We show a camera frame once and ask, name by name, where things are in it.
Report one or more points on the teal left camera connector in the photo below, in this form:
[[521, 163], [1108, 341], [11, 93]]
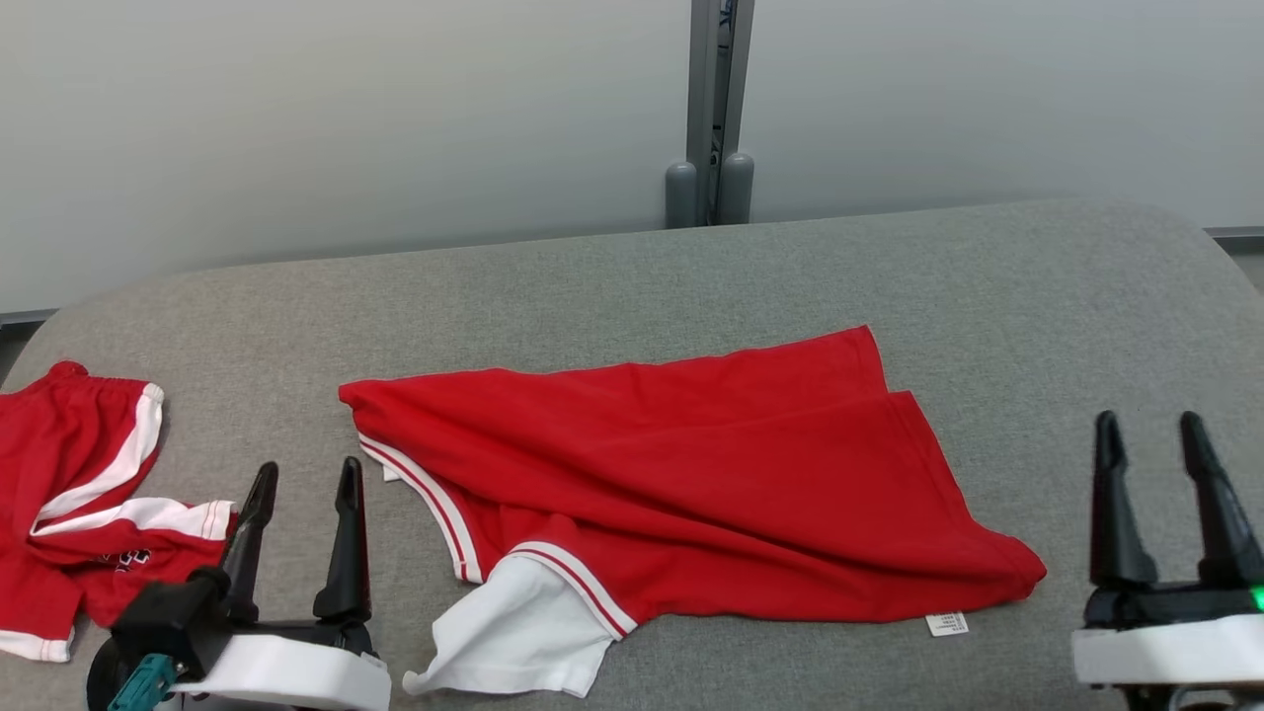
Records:
[[143, 683]]

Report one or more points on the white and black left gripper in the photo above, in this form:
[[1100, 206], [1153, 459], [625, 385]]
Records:
[[296, 676]]

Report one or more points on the grey metal partition post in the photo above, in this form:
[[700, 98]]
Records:
[[703, 99]]

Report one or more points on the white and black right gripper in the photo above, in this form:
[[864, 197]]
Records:
[[1165, 652]]

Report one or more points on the red shorts with white stripes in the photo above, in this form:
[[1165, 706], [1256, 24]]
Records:
[[59, 444]]

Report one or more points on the red jersey with white sleeves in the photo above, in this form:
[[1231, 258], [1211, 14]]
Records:
[[691, 474]]

